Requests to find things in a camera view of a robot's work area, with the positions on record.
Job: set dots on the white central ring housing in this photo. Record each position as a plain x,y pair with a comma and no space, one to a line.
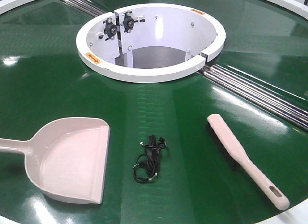
200,37

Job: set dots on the white outer rim right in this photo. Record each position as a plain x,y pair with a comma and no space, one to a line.
295,6

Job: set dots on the steel rollers upper left strip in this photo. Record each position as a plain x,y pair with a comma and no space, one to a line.
85,6

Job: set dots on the orange arrow sticker front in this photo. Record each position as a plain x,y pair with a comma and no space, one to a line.
96,60

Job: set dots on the black bearing mount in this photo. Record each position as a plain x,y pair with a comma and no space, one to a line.
129,22
110,29

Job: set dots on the beige plastic dustpan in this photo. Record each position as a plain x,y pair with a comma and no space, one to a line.
66,158

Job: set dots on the black bearing mount left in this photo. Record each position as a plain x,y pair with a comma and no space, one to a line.
110,29

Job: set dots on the black bearing mount right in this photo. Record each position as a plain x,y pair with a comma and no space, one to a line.
129,22

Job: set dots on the orange arrow sticker rear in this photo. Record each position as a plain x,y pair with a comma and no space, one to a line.
197,11

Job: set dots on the orange arrow sticker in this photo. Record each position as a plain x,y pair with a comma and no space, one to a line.
96,60
197,11

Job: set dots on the green conveyor belt surface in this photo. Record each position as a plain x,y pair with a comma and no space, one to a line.
163,167

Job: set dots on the steel rollers strip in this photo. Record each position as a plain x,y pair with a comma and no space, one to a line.
257,94
85,6

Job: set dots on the steel rollers right strip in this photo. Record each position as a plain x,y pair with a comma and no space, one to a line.
257,94

